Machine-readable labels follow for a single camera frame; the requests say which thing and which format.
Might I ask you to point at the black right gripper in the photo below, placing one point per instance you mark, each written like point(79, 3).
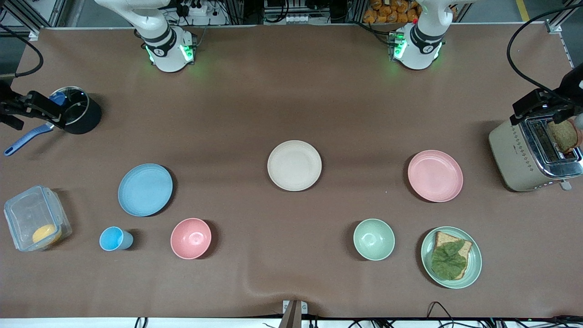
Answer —
point(5, 104)

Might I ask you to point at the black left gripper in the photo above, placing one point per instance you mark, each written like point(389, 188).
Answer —
point(570, 86)

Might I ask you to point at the pink plate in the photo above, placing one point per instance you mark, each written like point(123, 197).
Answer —
point(435, 176)

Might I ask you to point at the blue plate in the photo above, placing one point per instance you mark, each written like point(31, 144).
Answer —
point(145, 189)

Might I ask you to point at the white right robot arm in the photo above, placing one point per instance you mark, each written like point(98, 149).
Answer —
point(159, 27)

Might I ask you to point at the glass lid blue knob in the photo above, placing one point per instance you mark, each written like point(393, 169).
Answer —
point(75, 109)

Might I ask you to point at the brown bread slice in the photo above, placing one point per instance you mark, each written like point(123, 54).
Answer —
point(442, 239)
point(564, 135)

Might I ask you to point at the beige chrome toaster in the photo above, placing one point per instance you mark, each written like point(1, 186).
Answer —
point(514, 159)

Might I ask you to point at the clear plastic food container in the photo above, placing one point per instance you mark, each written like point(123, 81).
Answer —
point(27, 212)

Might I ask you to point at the orange round food piece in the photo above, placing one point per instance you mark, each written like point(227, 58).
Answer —
point(46, 234)

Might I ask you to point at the blue cup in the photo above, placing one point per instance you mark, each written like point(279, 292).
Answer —
point(114, 239)

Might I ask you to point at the green plate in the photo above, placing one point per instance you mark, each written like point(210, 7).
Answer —
point(475, 264)

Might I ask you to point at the orange snack packets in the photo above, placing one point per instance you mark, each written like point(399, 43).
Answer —
point(391, 11)

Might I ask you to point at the green lettuce leaf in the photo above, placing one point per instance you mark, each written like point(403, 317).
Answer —
point(448, 262)

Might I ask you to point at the white power strip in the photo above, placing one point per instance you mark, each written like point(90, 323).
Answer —
point(297, 18)
point(196, 8)

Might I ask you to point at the pink bowl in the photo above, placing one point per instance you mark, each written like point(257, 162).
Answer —
point(191, 238)

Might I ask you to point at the green bowl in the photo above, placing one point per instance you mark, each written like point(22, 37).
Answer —
point(374, 239)

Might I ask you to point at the brown table mat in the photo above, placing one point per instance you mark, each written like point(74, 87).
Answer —
point(255, 114)

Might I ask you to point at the beige plate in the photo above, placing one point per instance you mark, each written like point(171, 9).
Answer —
point(294, 165)

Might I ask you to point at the aluminium frame profile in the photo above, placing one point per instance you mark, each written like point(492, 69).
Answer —
point(27, 16)
point(562, 16)

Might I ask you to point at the metal bracket with post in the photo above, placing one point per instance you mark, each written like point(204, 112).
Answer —
point(294, 312)

